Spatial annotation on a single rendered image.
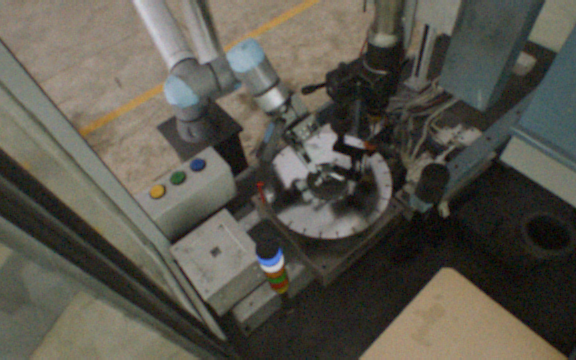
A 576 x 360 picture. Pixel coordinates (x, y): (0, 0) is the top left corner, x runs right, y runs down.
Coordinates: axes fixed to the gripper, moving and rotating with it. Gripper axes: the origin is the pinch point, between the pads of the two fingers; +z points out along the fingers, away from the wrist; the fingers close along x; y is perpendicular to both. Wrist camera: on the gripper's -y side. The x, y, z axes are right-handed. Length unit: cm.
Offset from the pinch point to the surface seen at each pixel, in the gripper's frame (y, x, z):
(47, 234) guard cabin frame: -30, -53, -41
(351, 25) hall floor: 124, 191, 34
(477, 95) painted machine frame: 29.3, -29.5, -7.0
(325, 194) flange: -1.2, -4.6, 5.6
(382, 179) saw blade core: 13.1, -7.2, 11.5
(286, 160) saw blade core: -2.4, 9.6, -1.8
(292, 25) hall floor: 91, 215, 12
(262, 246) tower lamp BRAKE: -20.0, -26.6, -9.4
